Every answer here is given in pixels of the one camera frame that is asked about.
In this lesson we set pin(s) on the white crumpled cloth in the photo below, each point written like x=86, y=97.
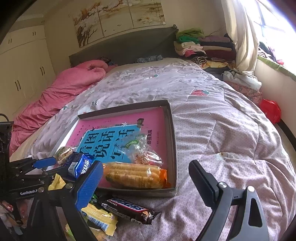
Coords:
x=245, y=79

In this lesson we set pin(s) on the pink and blue book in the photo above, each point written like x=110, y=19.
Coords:
x=103, y=143

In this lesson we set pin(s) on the brown Snickers bar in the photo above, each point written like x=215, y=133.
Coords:
x=128, y=210

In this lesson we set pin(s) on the lilac patterned duvet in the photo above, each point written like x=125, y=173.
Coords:
x=221, y=128

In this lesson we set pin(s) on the cream wardrobe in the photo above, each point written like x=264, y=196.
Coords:
x=26, y=68

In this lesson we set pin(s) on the dark patterned pillow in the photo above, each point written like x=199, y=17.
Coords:
x=152, y=58

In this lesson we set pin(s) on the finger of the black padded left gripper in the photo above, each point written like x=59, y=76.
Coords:
x=62, y=171

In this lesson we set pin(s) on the clear red pastry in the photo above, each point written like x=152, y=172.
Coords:
x=136, y=148

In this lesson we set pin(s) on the dark green headboard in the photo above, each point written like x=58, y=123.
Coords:
x=127, y=48

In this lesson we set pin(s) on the black green candy packet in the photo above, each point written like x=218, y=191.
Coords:
x=95, y=200

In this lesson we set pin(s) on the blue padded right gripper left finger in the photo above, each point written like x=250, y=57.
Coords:
x=86, y=184

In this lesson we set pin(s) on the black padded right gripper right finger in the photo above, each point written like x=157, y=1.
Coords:
x=216, y=195

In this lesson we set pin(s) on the green bag yellow cake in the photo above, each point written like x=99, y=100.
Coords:
x=57, y=183

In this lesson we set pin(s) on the cream curtain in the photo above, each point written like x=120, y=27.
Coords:
x=240, y=29

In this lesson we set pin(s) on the blossom wall painting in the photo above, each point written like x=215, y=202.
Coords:
x=94, y=20

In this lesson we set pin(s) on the blue biscuit packet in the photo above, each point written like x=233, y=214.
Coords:
x=78, y=163

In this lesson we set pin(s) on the pink quilt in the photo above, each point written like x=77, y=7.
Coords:
x=67, y=85

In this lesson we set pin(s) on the pile of folded clothes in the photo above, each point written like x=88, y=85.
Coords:
x=210, y=51

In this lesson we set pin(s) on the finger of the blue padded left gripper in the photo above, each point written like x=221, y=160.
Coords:
x=44, y=163

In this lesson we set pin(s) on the dark shallow cardboard tray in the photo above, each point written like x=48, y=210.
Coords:
x=157, y=119

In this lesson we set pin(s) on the yellow Alpenliebe candy bag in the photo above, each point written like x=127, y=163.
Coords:
x=101, y=218

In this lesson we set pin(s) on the orange egg roll pack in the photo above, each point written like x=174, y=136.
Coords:
x=135, y=176

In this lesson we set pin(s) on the red plastic bag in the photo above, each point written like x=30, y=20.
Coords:
x=272, y=110

